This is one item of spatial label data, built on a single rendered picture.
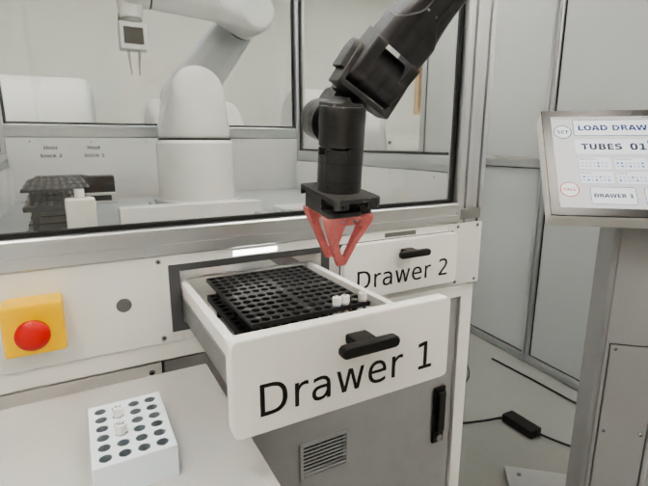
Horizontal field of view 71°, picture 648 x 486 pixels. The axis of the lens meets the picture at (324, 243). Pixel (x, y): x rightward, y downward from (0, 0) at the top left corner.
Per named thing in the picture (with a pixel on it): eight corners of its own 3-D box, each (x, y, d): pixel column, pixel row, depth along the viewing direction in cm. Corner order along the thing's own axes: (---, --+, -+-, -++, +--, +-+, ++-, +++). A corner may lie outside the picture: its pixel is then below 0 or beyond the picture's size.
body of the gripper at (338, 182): (340, 193, 65) (343, 140, 62) (380, 211, 56) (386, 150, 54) (299, 196, 62) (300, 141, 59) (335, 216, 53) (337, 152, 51)
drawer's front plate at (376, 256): (455, 281, 101) (458, 232, 98) (344, 302, 87) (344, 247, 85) (449, 279, 102) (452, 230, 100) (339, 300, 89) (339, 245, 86)
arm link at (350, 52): (360, 34, 51) (413, 79, 55) (329, 40, 61) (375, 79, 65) (302, 125, 52) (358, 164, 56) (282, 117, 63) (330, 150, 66)
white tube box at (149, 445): (179, 474, 50) (177, 445, 49) (95, 502, 46) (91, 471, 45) (160, 417, 61) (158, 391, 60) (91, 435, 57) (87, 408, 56)
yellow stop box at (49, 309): (67, 351, 62) (61, 301, 60) (4, 363, 59) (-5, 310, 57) (67, 337, 66) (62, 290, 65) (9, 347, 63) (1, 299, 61)
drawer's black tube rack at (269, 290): (369, 343, 65) (370, 301, 64) (254, 372, 57) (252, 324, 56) (302, 298, 84) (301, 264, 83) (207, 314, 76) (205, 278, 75)
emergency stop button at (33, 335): (52, 349, 59) (48, 320, 58) (15, 356, 57) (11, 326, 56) (53, 340, 62) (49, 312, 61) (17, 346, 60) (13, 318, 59)
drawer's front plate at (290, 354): (446, 374, 60) (451, 296, 57) (234, 443, 46) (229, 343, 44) (437, 369, 61) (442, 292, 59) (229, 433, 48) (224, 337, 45)
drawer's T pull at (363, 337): (400, 346, 50) (401, 335, 50) (342, 362, 47) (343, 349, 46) (382, 335, 53) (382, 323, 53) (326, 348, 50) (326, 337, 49)
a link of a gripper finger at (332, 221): (344, 250, 66) (348, 187, 63) (371, 267, 60) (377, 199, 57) (302, 256, 63) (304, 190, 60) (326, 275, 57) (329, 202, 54)
